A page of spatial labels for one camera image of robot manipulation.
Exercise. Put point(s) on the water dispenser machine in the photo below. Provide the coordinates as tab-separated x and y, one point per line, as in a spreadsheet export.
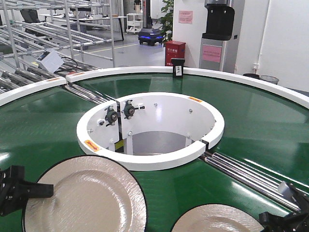
219	27

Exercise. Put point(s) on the green potted plant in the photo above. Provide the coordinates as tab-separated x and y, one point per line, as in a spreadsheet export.
167	20

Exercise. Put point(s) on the white trolley cart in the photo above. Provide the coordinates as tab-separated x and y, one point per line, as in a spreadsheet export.
134	23

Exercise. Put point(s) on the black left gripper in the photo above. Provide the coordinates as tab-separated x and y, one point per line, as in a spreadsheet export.
13	189

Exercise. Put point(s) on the white outer rim guard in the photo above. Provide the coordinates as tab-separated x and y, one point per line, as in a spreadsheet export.
57	81

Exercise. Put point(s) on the steel conveyor rollers right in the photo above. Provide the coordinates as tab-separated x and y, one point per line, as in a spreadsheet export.
251	177

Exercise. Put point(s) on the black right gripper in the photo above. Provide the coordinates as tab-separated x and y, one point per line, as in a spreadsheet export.
293	222

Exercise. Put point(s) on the mesh waste bin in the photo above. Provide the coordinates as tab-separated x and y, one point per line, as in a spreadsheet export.
269	79

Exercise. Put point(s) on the black sensor on rim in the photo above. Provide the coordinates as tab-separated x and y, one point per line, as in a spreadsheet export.
178	64

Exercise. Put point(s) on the beige plate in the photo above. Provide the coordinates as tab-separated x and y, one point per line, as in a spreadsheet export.
91	194
216	218

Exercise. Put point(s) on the red fire extinguisher box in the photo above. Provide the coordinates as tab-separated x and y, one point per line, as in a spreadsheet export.
174	49

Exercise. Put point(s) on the white control box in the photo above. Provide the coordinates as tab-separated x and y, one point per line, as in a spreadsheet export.
50	60

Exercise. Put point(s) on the metal roller rack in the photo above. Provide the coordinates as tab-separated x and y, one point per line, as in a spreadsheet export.
30	27

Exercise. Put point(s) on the blue lit mobile robot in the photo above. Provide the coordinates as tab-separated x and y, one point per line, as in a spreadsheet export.
148	34

